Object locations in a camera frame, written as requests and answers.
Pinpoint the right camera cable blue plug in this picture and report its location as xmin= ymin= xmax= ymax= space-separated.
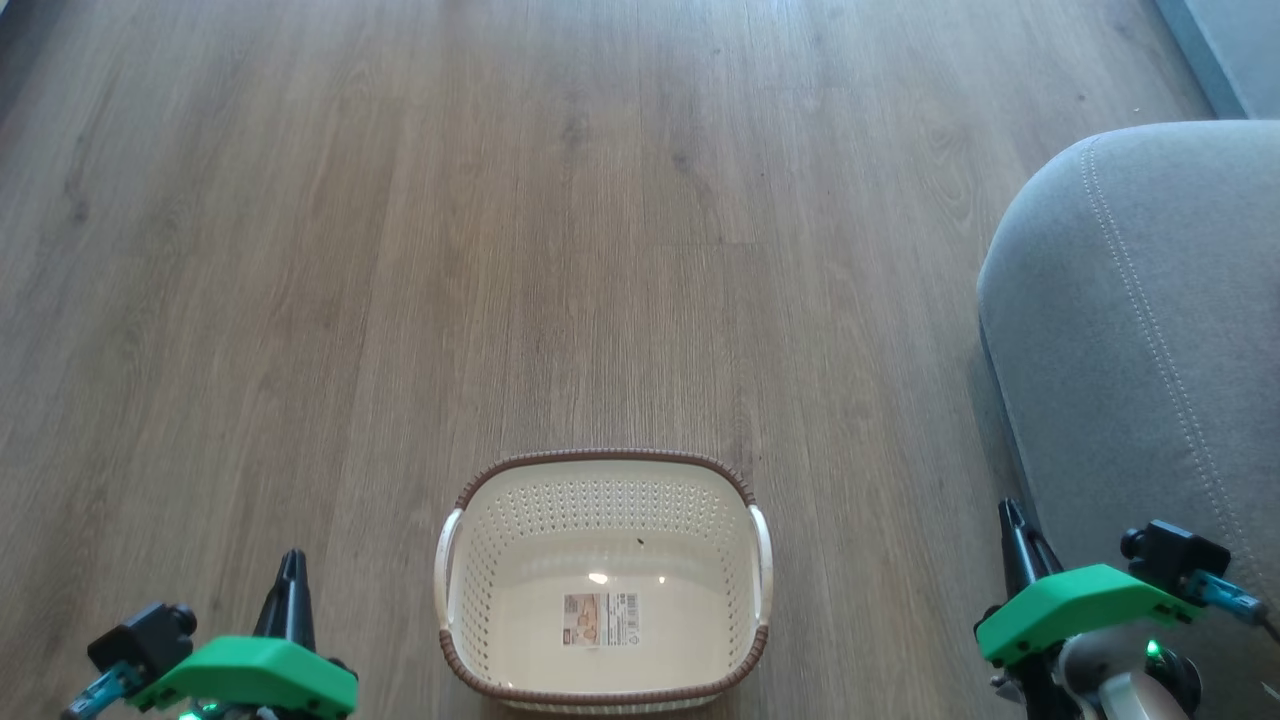
xmin=1188 ymin=570 xmax=1280 ymax=643

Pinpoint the camera cable blue plug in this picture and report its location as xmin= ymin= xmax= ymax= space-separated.
xmin=1188 ymin=570 xmax=1280 ymax=643
xmin=62 ymin=660 xmax=143 ymax=720

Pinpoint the left camera cable blue plug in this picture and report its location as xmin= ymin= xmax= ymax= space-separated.
xmin=62 ymin=660 xmax=143 ymax=720

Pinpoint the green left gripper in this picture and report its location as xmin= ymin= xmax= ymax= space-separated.
xmin=130 ymin=548 xmax=359 ymax=719

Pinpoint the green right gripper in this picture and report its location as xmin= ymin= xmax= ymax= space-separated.
xmin=975 ymin=497 xmax=1201 ymax=720

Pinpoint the cream laundry basket brown rim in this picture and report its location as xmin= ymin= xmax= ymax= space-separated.
xmin=433 ymin=448 xmax=774 ymax=716

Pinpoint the printed paper label sticker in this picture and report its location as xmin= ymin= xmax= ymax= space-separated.
xmin=562 ymin=592 xmax=641 ymax=648

